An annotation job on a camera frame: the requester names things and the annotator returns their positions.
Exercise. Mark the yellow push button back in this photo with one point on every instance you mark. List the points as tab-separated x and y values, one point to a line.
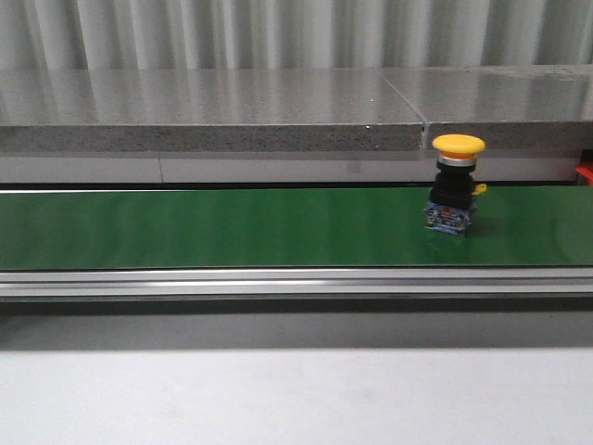
452	198

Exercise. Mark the grey stone slab left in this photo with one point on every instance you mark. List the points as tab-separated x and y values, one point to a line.
114	111

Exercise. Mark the grey stone slab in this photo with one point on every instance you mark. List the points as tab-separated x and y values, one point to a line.
114	111
537	109

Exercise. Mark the grey stone slab right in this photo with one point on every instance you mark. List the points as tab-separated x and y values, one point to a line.
537	109

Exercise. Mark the green conveyor belt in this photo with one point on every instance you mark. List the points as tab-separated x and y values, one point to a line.
289	227

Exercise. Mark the red plastic tray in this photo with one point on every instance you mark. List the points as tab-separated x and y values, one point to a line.
584	172

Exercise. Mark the white corrugated curtain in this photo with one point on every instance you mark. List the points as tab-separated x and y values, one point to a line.
56	35

